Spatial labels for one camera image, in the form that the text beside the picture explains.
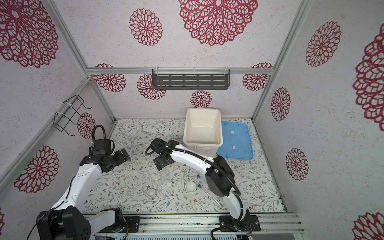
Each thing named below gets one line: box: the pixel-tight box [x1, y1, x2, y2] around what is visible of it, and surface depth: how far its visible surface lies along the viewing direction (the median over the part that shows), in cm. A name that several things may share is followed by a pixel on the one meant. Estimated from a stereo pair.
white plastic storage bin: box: [183, 107, 223, 158], surface depth 110 cm
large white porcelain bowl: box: [185, 181, 197, 193], surface depth 87 cm
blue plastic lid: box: [217, 121, 254, 160], surface depth 109 cm
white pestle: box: [180, 171, 185, 188], surface depth 91 cm
